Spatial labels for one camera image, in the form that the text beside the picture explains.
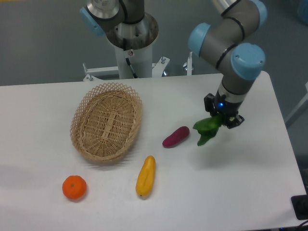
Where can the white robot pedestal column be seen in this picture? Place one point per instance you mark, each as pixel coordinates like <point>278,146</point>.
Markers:
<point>138,61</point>

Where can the white table leg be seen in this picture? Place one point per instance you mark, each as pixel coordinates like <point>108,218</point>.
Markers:
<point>298,110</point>

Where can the woven wicker basket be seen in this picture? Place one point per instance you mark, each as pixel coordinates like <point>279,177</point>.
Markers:
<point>106,122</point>

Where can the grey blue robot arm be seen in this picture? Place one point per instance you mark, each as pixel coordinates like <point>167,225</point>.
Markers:
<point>132,33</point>

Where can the black device at table edge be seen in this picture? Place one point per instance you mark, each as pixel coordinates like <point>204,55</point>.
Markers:
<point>300,206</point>

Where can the green bok choy vegetable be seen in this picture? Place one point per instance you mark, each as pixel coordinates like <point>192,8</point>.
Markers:
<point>207,128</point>

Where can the orange tangerine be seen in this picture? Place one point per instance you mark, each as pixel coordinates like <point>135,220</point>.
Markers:
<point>74,187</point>

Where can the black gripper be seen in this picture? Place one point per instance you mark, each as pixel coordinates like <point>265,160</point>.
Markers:
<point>219,105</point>

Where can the purple sweet potato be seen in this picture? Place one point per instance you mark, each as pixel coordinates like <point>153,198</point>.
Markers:
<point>176,137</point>

